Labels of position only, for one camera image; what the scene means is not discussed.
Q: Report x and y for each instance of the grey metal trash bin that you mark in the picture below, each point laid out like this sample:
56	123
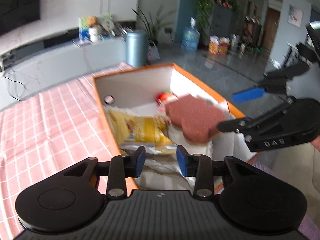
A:
136	48

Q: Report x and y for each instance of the brown sponge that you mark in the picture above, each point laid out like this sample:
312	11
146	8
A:
196	119

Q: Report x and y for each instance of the yellow snack packet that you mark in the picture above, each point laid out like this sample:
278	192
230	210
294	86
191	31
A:
131	131

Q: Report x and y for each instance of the white marble tv console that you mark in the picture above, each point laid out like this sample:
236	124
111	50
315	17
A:
56	66

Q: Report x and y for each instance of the white fluffy cloth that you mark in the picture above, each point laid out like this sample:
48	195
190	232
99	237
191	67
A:
162	172

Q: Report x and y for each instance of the black wall television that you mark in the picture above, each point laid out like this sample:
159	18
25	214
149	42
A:
16	13

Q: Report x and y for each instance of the orange gift bags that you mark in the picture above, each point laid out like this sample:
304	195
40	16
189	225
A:
218	45

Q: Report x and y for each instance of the blue water jug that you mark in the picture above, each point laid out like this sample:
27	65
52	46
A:
190	37

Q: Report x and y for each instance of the pink checkered tablecloth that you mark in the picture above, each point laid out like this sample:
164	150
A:
45	134

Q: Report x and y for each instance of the colourful picture board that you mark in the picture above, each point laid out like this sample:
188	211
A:
107	26

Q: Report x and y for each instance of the orange storage box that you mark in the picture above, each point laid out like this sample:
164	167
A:
134	91

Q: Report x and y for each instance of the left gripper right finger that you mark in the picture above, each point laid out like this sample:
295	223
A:
199	167

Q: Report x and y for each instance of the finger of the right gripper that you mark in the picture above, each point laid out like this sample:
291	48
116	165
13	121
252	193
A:
248	95
234	125

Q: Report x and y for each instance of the teddy bear figure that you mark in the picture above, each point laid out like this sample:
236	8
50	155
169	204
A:
94	29

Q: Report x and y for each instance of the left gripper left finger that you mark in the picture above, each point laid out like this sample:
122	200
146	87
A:
122	167

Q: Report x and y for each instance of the orange green plush toy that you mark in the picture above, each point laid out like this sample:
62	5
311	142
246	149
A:
163	98

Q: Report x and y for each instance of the tall leafy plant right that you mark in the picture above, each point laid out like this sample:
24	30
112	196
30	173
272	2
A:
154	24

